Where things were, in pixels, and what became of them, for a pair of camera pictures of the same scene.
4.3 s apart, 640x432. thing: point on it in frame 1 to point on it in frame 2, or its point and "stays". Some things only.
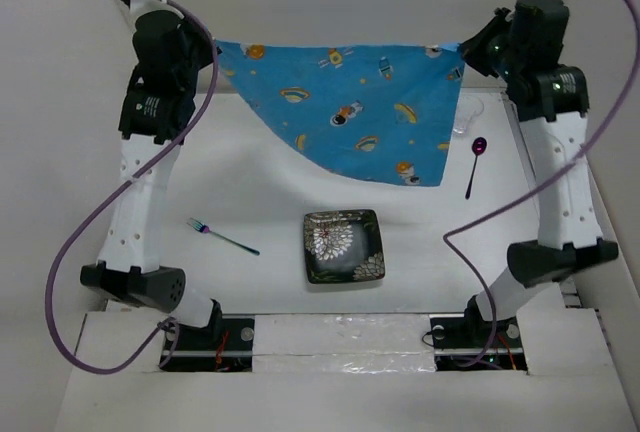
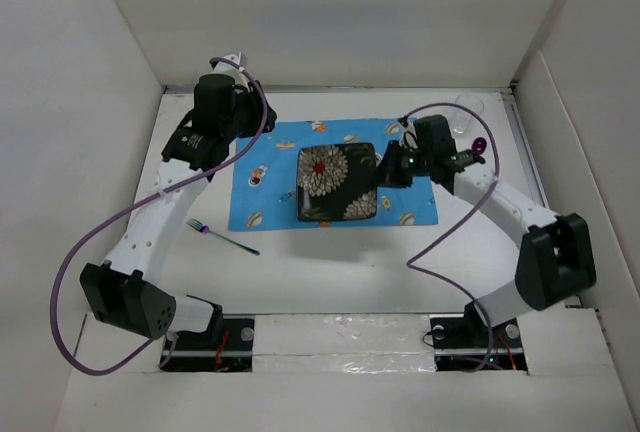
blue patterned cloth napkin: x=374 y=113 to x=263 y=187
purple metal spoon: x=478 y=146 stays
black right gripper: x=474 y=47 to x=387 y=171
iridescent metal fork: x=205 y=229 stays
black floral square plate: x=343 y=246 to x=336 y=181
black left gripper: x=202 y=38 to x=250 y=95
